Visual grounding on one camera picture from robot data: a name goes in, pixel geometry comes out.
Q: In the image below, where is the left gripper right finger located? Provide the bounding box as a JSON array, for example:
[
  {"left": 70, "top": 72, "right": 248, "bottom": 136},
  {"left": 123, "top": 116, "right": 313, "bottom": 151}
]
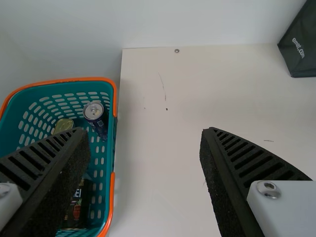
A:
[{"left": 198, "top": 126, "right": 316, "bottom": 237}]

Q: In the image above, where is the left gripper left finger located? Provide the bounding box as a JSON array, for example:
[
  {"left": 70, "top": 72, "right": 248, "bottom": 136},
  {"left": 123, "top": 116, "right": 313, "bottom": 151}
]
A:
[{"left": 0, "top": 127, "right": 90, "bottom": 237}]

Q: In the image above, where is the dark coffee bottle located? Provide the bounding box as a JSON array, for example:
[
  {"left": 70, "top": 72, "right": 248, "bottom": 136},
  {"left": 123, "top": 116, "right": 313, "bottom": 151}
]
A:
[{"left": 60, "top": 177, "right": 93, "bottom": 232}]

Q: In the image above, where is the teal shopping basket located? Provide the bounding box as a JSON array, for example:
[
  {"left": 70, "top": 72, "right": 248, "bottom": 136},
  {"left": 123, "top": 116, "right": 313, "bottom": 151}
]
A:
[{"left": 0, "top": 77, "right": 119, "bottom": 237}]

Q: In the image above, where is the rectangular tin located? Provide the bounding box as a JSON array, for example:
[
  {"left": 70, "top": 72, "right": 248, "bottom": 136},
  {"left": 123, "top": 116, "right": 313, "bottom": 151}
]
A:
[{"left": 53, "top": 118, "right": 76, "bottom": 136}]

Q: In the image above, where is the can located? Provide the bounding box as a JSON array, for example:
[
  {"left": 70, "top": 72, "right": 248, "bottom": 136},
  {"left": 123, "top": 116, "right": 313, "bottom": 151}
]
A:
[{"left": 82, "top": 100, "right": 109, "bottom": 142}]

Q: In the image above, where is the dark grey bag with straps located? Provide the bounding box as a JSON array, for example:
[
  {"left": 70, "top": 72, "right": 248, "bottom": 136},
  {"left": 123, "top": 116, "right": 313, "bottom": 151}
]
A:
[{"left": 276, "top": 0, "right": 316, "bottom": 79}]

